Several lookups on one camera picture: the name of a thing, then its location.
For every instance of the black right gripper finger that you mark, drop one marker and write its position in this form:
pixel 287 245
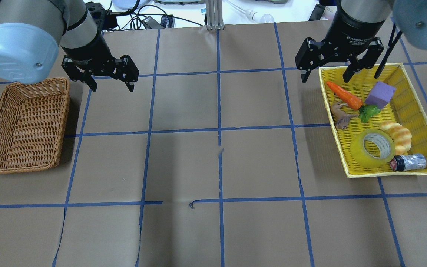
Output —
pixel 309 57
pixel 368 61

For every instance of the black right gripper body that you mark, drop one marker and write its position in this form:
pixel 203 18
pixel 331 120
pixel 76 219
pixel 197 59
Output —
pixel 350 31

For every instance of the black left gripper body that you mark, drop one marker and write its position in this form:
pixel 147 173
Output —
pixel 89 47

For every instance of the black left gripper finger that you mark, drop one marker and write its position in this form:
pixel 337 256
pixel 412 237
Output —
pixel 126 71
pixel 75 74

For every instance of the yellow tape roll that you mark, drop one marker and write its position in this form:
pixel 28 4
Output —
pixel 372 148

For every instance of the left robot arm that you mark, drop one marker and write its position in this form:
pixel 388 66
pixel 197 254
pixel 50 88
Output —
pixel 33 31

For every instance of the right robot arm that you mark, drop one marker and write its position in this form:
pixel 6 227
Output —
pixel 401 18

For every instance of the purple foam block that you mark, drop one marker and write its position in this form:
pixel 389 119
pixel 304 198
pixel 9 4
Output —
pixel 380 95

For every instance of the black power adapter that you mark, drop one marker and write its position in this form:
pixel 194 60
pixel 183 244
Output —
pixel 150 23

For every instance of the orange toy carrot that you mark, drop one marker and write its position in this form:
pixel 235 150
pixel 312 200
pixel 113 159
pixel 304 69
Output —
pixel 365 111

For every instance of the light bulb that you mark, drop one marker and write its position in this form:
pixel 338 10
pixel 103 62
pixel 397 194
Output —
pixel 259 17

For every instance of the brown toy dinosaur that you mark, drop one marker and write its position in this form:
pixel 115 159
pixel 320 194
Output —
pixel 342 118

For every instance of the brown wicker basket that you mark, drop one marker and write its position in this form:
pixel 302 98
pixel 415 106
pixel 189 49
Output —
pixel 32 125

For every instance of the yellow plastic basket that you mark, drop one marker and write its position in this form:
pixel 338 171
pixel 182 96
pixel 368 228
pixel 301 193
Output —
pixel 404 108

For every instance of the toy croissant bread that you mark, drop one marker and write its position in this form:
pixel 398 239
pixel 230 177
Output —
pixel 401 136

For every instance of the aluminium frame post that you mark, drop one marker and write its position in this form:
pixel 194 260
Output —
pixel 214 15

